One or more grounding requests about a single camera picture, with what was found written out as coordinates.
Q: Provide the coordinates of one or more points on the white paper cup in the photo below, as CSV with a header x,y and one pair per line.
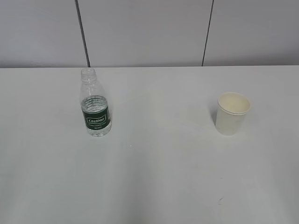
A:
x,y
231,111

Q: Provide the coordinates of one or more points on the clear water bottle green label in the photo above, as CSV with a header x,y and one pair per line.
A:
x,y
94,104

